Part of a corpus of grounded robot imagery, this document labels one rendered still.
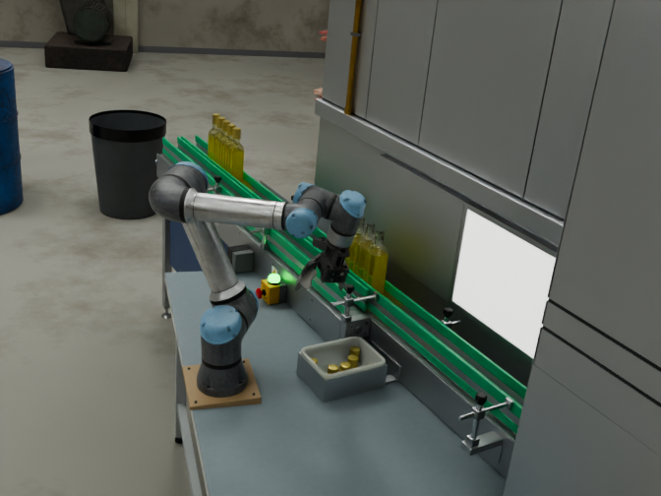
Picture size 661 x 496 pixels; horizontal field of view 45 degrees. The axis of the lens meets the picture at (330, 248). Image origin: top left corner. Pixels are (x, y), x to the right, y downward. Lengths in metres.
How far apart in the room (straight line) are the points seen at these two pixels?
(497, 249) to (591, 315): 0.75
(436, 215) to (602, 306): 1.02
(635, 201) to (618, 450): 0.49
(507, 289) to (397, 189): 0.58
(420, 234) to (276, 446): 0.85
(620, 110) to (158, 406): 2.62
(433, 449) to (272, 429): 0.45
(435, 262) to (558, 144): 0.63
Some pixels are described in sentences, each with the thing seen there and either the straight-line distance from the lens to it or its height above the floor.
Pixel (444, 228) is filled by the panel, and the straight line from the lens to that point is 2.52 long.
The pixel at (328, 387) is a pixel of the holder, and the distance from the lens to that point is 2.39.
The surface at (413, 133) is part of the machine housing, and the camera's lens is 2.66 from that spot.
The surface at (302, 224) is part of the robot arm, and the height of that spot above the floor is 1.35.
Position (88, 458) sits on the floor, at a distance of 3.42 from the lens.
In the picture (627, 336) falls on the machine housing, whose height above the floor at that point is 1.42.
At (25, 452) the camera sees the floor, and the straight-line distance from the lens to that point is 3.49.
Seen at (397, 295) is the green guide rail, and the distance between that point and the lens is 2.63.
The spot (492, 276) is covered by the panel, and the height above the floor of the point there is 1.15.
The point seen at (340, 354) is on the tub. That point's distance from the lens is 2.57.
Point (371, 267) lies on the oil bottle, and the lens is 2.62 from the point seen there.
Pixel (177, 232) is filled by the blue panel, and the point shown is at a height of 0.55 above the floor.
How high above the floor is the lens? 2.13
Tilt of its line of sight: 24 degrees down
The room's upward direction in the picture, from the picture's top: 5 degrees clockwise
